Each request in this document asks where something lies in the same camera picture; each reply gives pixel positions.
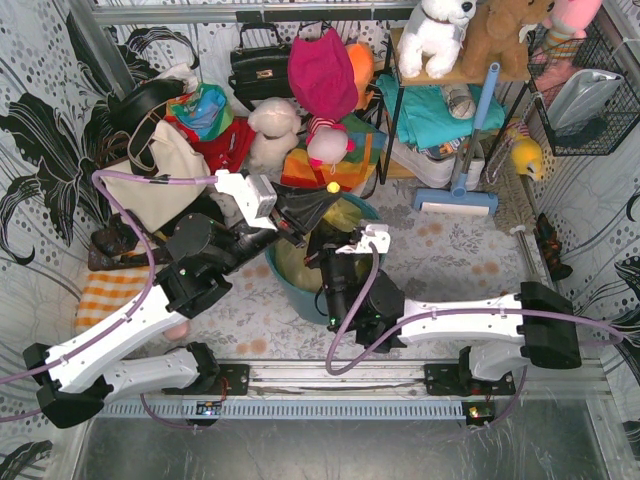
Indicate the dark patterned cloth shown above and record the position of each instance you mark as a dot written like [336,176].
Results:
[550,247]

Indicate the wooden metal shelf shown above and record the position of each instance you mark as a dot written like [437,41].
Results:
[391,115]

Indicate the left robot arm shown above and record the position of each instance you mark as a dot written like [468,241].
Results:
[77,378]

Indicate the beige chenille mop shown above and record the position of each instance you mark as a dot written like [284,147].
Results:
[515,217]

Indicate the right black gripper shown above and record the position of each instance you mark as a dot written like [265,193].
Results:
[326,257]

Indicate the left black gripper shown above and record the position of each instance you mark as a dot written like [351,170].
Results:
[288,227]

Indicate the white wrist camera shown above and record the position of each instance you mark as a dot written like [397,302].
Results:
[366,239]
[254,195]

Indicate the metal base rail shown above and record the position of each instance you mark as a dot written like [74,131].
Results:
[389,390]

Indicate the colourful printed cloth bag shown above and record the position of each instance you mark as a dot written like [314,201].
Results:
[201,116]

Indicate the yellow plush duck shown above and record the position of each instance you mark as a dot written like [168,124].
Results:
[525,153]

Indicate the teal plastic trash bin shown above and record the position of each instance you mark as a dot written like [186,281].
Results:
[303,301]

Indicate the cream plush sheep toy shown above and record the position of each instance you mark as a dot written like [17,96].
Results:
[276,125]

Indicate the orange plush toy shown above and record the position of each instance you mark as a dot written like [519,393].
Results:
[362,61]

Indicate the teal folded cloth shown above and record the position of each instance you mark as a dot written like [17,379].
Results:
[425,120]

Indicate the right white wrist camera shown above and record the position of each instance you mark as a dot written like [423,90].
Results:
[366,239]

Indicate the orange checked towel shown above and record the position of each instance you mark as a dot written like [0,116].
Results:
[105,293]

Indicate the white plush dog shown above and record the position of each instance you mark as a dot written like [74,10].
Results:
[433,36]

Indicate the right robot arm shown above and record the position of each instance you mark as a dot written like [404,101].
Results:
[503,333]

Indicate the pink plush doll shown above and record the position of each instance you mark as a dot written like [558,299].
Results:
[327,142]

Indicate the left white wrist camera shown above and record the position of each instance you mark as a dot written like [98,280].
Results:
[254,195]

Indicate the black wire basket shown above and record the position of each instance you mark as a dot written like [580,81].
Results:
[602,134]

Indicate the yellow translucent trash bag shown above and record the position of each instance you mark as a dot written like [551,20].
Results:
[289,260]

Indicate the blue floor sweeper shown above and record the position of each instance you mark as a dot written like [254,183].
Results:
[458,199]

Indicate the grey patterned pouch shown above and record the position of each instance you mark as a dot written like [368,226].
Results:
[459,101]

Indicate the red folded cloth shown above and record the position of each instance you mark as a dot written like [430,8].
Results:
[229,150]

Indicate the brown plush bear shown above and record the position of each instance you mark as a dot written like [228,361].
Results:
[497,32]

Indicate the cream canvas tote bag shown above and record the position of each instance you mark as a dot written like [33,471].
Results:
[155,205]

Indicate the black leather handbag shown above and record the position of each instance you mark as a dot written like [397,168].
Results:
[260,73]

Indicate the rainbow striped folded cloth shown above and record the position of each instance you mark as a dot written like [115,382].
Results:
[351,173]

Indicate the magenta fabric bag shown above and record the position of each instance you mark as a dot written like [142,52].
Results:
[321,76]

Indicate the pink plush toy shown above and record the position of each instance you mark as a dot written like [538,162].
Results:
[566,26]

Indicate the pink glasses case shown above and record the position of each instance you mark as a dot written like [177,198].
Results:
[177,332]

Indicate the brown patterned bag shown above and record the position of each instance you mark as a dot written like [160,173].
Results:
[117,247]

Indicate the silver foil pouch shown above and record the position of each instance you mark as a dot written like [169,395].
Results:
[582,97]

